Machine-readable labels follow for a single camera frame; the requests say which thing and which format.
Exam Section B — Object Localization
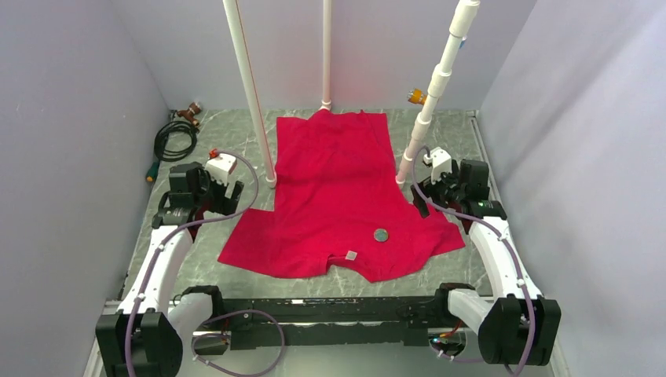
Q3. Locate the red t-shirt garment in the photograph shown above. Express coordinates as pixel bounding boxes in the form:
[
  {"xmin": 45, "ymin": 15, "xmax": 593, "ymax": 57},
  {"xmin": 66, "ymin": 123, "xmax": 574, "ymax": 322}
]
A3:
[{"xmin": 218, "ymin": 110, "xmax": 465, "ymax": 283}]

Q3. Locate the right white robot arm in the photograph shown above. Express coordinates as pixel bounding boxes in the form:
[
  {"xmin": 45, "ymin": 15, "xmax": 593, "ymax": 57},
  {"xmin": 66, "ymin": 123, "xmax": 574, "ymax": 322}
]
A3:
[{"xmin": 412, "ymin": 148, "xmax": 562, "ymax": 375}]

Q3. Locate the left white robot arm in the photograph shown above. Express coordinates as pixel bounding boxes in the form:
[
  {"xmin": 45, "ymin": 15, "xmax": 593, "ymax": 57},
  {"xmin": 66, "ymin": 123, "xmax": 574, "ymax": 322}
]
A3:
[{"xmin": 95, "ymin": 155, "xmax": 243, "ymax": 376}]

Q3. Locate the middle white PVC pole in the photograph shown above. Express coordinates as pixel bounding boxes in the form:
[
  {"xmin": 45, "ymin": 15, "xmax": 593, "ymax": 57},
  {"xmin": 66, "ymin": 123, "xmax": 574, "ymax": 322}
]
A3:
[{"xmin": 320, "ymin": 0, "xmax": 333, "ymax": 110}]

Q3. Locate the left white PVC pole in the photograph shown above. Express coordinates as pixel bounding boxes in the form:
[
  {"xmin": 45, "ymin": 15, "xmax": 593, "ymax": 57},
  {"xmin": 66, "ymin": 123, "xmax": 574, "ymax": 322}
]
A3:
[{"xmin": 222, "ymin": 0, "xmax": 277, "ymax": 189}]

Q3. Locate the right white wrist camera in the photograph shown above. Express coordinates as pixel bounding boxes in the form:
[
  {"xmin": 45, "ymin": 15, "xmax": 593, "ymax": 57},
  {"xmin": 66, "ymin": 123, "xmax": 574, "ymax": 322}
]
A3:
[{"xmin": 423, "ymin": 147, "xmax": 452, "ymax": 184}]

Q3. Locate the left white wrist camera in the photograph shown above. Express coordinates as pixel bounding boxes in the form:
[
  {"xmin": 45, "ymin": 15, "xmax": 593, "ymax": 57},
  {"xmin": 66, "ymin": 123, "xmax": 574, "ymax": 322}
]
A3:
[{"xmin": 204, "ymin": 148, "xmax": 237, "ymax": 185}]

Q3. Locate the coiled black cable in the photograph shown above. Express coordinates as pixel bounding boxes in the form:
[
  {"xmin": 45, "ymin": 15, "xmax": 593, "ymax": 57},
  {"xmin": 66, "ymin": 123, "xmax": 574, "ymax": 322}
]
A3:
[{"xmin": 145, "ymin": 120, "xmax": 199, "ymax": 183}]

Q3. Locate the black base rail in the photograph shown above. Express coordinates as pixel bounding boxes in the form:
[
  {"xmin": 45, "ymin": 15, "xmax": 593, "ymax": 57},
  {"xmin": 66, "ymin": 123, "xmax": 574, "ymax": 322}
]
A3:
[{"xmin": 194, "ymin": 296, "xmax": 471, "ymax": 356}]

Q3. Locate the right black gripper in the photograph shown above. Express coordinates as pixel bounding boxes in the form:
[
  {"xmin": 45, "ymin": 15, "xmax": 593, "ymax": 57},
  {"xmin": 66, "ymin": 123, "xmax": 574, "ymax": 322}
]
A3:
[{"xmin": 411, "ymin": 162, "xmax": 465, "ymax": 218}]

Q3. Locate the right white jointed PVC pole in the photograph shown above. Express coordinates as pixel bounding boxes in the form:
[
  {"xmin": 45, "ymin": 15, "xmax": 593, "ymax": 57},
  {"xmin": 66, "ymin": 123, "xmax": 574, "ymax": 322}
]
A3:
[{"xmin": 395, "ymin": 0, "xmax": 481, "ymax": 188}]

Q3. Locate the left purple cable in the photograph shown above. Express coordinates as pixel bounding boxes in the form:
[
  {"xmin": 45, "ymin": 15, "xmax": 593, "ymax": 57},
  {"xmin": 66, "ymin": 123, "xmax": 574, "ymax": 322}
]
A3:
[{"xmin": 123, "ymin": 152, "xmax": 286, "ymax": 377}]

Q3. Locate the orange yellow knob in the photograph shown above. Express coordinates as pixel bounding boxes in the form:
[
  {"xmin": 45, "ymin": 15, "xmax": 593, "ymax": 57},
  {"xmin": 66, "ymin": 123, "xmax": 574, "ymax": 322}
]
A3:
[{"xmin": 407, "ymin": 88, "xmax": 428, "ymax": 105}]

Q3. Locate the brown clamp tool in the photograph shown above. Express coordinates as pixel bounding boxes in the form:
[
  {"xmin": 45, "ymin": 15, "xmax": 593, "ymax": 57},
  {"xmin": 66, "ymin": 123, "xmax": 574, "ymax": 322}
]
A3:
[{"xmin": 176, "ymin": 102, "xmax": 202, "ymax": 128}]

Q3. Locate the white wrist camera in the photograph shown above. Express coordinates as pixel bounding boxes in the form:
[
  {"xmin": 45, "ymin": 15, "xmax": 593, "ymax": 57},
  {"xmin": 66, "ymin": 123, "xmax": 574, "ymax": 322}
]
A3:
[
  {"xmin": 423, "ymin": 147, "xmax": 452, "ymax": 184},
  {"xmin": 204, "ymin": 148, "xmax": 237, "ymax": 185}
]

